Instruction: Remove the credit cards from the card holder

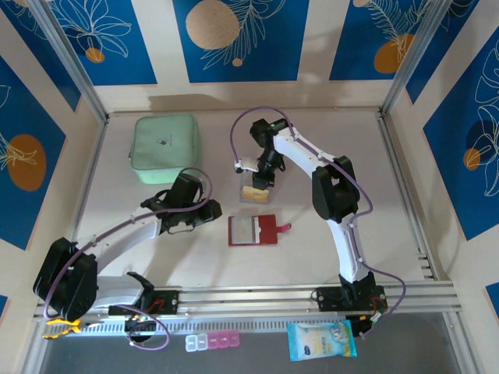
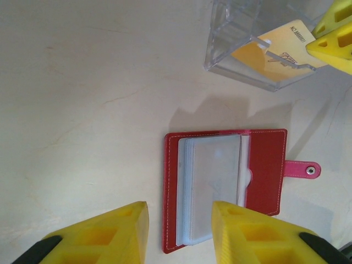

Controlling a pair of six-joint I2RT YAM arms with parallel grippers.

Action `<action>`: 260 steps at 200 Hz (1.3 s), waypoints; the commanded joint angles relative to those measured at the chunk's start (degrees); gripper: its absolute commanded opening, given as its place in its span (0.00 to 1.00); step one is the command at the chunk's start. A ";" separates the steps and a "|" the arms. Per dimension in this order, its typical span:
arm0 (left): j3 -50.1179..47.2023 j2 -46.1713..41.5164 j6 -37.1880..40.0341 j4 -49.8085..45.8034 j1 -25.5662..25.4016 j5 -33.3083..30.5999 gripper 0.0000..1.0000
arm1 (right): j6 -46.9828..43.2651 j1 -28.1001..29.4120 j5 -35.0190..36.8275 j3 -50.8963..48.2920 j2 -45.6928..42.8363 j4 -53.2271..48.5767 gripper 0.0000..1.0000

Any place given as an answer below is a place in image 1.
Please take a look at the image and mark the red leather card holder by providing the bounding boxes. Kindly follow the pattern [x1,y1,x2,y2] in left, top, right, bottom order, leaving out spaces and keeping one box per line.
[228,213,292,247]

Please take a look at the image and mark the mint green zip pouch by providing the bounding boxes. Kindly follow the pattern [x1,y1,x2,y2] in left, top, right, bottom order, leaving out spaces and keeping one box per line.
[128,113,203,185]

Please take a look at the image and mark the white pink pill organiser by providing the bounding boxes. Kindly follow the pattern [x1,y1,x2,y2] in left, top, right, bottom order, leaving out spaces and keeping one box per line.
[185,330,241,353]

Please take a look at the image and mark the small black electronics board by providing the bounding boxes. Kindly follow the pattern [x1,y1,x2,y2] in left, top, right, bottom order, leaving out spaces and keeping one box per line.
[349,315,385,336]
[124,314,159,336]

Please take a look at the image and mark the blue wet wipes packet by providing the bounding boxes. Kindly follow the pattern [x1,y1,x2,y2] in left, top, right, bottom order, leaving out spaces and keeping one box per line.
[287,319,358,362]

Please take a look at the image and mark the aluminium mounting rail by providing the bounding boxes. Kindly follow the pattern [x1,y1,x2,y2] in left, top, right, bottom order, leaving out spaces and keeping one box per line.
[33,282,457,324]

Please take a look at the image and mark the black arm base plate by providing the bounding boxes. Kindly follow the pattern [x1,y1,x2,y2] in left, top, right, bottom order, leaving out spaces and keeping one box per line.
[108,290,180,316]
[316,286,387,312]

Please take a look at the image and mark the white slotted cable duct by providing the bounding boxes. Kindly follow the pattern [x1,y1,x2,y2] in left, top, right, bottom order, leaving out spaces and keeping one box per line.
[83,316,352,334]

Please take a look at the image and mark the aluminium table side rail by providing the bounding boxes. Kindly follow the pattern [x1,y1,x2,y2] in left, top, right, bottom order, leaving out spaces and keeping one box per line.
[376,112,437,281]

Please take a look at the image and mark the aluminium frame post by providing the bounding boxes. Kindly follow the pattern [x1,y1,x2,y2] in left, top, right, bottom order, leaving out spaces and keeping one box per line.
[27,0,109,122]
[380,0,455,116]

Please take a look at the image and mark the yellow handled pliers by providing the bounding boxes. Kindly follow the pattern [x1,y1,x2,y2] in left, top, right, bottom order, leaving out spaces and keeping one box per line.
[42,317,104,340]

